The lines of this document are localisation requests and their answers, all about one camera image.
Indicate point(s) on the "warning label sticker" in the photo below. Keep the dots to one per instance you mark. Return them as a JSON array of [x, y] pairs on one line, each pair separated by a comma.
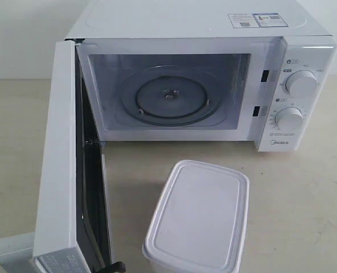
[[257, 20]]

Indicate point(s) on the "white Midea microwave body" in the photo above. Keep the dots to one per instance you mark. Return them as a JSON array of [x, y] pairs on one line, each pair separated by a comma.
[[251, 65]]

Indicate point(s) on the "white lidded plastic container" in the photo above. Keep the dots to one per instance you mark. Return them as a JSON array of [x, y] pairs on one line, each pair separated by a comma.
[[199, 223]]

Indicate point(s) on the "lower white timer knob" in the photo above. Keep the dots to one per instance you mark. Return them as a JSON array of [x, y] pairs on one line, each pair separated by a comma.
[[289, 119]]

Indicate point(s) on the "glass turntable plate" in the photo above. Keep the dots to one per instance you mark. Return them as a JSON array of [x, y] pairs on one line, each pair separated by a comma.
[[170, 96]]

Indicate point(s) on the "upper white control knob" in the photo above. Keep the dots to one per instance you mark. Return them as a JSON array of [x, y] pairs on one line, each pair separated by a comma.
[[301, 84]]

